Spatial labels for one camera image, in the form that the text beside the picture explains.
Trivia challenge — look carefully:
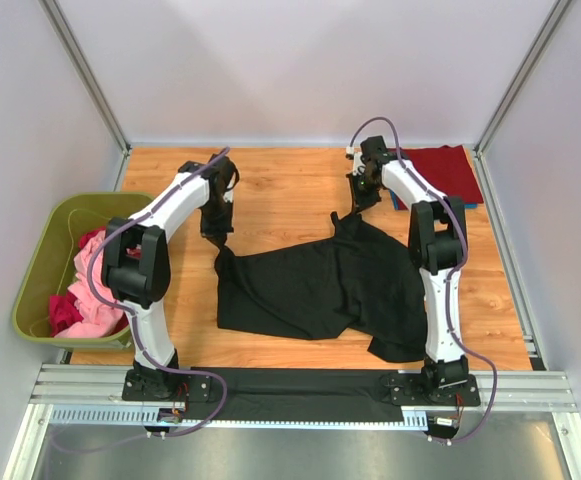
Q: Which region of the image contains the black t shirt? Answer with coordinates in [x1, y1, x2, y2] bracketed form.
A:
[214, 214, 427, 363]

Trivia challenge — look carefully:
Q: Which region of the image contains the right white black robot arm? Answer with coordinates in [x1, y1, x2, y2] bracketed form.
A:
[345, 136, 469, 396]

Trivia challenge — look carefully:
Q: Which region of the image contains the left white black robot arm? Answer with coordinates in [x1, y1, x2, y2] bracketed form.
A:
[101, 148, 239, 401]

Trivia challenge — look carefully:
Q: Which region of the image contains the folded blue shirt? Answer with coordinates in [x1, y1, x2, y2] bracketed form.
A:
[390, 191, 479, 211]

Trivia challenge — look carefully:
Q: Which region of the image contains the folded dark red shirt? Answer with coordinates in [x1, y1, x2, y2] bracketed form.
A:
[402, 146, 483, 205]

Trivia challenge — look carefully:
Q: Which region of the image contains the pink shirt in bin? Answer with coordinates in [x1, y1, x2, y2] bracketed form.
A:
[54, 234, 131, 340]

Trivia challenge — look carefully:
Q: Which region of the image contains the olive green plastic bin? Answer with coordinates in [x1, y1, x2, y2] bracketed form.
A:
[11, 192, 153, 350]

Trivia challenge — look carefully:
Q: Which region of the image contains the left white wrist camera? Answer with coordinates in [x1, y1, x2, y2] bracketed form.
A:
[223, 182, 236, 203]

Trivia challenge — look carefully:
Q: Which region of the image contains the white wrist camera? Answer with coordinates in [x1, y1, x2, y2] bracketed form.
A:
[345, 145, 365, 176]
[223, 182, 236, 203]

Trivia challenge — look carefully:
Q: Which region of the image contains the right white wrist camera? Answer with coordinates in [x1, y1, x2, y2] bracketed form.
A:
[345, 145, 365, 176]

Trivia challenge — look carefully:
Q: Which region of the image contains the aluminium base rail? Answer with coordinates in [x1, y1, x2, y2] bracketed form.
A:
[30, 365, 577, 431]

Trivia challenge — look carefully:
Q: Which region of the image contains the left aluminium corner post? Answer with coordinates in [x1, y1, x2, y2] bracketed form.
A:
[39, 0, 132, 151]

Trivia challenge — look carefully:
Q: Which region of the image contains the aluminium corner post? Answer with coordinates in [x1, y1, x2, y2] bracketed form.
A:
[474, 0, 576, 154]
[39, 0, 132, 151]

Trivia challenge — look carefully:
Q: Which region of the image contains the right aluminium corner post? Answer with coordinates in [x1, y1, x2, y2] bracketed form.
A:
[474, 0, 576, 154]

